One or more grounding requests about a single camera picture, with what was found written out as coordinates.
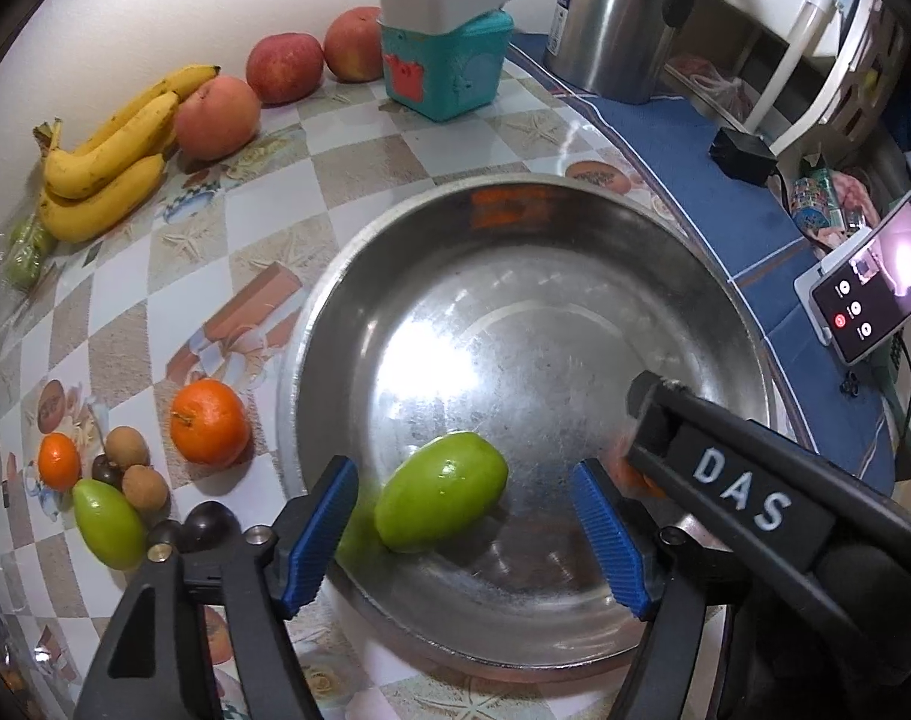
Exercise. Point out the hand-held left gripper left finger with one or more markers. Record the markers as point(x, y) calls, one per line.
point(316, 532)

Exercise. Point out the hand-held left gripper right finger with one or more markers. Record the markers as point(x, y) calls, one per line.
point(612, 532)

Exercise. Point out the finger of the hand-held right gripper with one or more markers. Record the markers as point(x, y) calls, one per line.
point(732, 487)

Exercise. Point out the small orange mandarin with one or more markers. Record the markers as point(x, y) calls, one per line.
point(626, 475)
point(58, 460)

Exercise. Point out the green mango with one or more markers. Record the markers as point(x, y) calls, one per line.
point(109, 523)
point(440, 491)

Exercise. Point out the large orange mandarin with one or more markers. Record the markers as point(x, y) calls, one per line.
point(209, 422)

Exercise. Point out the stainless steel basin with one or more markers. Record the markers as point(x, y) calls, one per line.
point(500, 300)

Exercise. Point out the brown longan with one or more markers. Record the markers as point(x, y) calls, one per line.
point(127, 446)
point(145, 489)

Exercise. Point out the dark cherry with stem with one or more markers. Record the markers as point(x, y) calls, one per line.
point(104, 472)

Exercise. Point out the smartphone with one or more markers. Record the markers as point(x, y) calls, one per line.
point(871, 292)

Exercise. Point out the checkered printed tablecloth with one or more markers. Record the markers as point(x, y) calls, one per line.
point(223, 255)

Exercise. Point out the blue table mat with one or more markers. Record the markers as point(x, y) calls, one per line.
point(695, 195)

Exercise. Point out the colourful snack packets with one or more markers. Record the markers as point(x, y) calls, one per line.
point(819, 199)

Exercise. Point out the black power adapter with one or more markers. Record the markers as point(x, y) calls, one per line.
point(741, 154)

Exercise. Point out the yellow banana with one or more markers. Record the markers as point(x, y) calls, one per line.
point(99, 202)
point(114, 150)
point(155, 94)

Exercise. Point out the bagged green fruit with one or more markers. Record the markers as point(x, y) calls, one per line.
point(24, 255)

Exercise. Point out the pink peach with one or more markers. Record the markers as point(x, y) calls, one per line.
point(217, 118)

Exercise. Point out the red apple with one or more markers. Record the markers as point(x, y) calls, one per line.
point(354, 43)
point(284, 67)

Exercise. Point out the white plastic rack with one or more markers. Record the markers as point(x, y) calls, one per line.
point(796, 22)

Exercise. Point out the teal plastic box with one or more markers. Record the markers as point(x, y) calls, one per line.
point(448, 71)

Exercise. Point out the stainless steel kettle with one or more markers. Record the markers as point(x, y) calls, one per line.
point(620, 15)

